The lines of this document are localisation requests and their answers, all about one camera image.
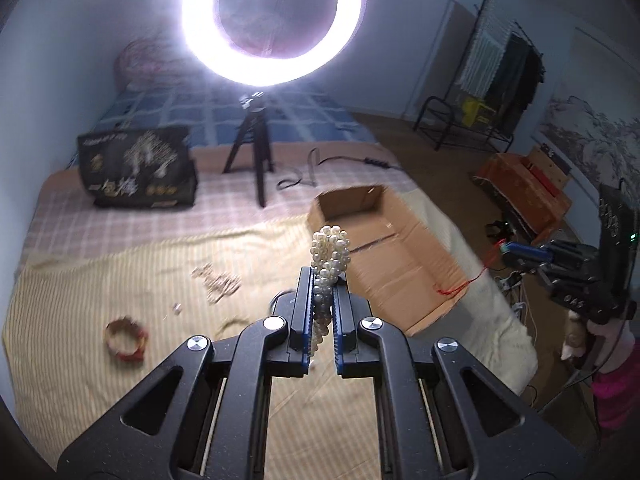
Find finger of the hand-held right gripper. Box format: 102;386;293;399
501;241;551;273

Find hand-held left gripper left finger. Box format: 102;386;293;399
57;266;320;480

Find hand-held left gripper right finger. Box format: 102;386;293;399
332;284;585;480

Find metal bangle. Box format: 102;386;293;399
270;287;296;311

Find wide pearl bracelet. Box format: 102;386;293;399
310;225;353;361

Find cardboard box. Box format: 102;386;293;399
306;185;473;337

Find red string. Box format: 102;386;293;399
432;242;506;297

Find pearl necklace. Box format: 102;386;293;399
191;264;242;306

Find red and gold bracelet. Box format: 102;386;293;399
104;316;150;361

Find person's right forearm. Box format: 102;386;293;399
592;367;640;433

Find person's right hand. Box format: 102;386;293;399
560;307;636;376

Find wooden box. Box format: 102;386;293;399
522;144;573;192

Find yellow box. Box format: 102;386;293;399
461;97;496;126

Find dark hanging clothes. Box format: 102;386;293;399
487;22;546;136

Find black clothes rack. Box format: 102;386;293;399
413;0;547;152

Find white striped towel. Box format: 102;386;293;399
459;30;512;97

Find black tripod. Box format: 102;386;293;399
222;91;275;208

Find blue plaid quilt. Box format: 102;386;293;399
94;80;378;153

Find door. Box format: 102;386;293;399
402;0;473;121

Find yellow striped blanket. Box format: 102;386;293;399
2;192;540;480

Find black printed bag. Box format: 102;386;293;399
77;126;198;209

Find pink plaid sheet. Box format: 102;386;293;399
25;140;416;273

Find pink patterned pillow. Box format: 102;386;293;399
114;35;201;92

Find white cable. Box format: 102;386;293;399
500;270;536;341

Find wall painting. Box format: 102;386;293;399
532;27;640;201

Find black power cable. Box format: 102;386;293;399
277;147;396;191

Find ring light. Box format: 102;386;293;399
181;0;368;86

